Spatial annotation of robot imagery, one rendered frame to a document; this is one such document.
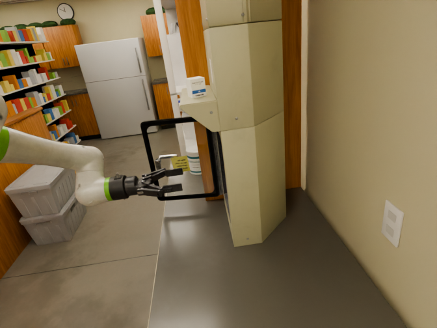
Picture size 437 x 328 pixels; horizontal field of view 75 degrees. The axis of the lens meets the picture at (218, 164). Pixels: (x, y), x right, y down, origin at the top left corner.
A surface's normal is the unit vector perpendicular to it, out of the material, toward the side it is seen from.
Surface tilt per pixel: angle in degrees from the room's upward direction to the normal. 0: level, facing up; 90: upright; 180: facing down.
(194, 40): 90
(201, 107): 90
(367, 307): 0
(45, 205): 95
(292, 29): 90
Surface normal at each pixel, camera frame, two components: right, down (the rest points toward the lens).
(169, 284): -0.11, -0.90
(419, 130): -0.99, 0.14
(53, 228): 0.12, 0.48
